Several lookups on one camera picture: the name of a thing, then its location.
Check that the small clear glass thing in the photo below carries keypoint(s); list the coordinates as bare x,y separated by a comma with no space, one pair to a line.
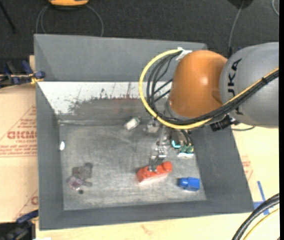
152,127

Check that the small clear plastic bottle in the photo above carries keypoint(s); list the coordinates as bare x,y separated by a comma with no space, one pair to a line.
132,123

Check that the grey toy animal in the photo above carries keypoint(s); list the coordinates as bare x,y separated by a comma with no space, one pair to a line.
81,172

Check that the grey metal bin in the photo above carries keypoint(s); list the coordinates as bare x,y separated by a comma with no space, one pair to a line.
106,159

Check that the red toy truck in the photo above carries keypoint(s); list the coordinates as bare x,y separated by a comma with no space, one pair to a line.
146,174

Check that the blue toy car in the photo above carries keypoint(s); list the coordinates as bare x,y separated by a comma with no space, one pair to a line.
190,183

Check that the black cylinder on white bracket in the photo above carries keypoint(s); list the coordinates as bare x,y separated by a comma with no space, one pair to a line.
220,124

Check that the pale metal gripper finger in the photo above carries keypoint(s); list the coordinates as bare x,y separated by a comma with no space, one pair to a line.
153,163
161,154

